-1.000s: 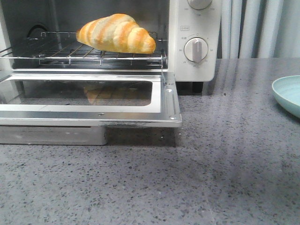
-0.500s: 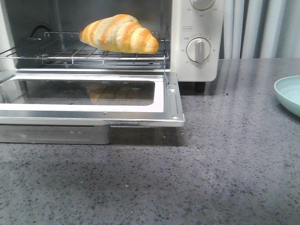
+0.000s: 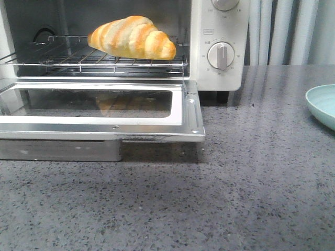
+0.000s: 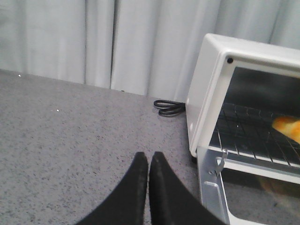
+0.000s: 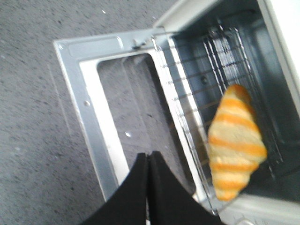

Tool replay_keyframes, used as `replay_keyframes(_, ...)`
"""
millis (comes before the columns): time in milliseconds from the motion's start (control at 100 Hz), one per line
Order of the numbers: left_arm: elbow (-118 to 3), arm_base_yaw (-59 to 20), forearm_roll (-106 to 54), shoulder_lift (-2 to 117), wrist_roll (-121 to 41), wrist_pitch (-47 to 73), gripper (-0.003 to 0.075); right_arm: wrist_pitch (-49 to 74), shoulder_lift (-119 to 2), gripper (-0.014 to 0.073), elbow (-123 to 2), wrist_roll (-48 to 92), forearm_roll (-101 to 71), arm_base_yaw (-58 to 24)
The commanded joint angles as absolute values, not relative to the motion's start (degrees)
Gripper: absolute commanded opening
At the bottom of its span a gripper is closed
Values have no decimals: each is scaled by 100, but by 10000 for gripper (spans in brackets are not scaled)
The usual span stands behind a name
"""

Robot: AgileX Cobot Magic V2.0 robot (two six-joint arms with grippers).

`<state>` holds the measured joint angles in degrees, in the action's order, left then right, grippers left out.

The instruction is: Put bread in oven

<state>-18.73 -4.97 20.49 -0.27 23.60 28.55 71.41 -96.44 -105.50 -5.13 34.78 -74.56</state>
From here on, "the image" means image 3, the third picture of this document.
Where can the golden croissant bread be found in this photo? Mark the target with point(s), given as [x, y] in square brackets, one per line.
[134, 37]

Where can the glass oven door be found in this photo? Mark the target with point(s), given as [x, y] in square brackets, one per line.
[89, 119]

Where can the black oven foot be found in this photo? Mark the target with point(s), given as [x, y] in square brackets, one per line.
[222, 97]

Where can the white toaster oven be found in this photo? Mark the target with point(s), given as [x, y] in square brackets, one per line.
[197, 25]

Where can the lower timer knob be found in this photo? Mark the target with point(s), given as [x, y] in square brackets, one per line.
[221, 55]

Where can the upper temperature knob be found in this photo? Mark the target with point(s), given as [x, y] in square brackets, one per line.
[224, 5]

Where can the white curtain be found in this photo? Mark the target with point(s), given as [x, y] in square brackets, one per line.
[290, 33]

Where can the light green round plate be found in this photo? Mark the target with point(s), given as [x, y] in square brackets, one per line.
[320, 102]

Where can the metal wire oven rack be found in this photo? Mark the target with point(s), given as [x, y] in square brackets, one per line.
[70, 55]

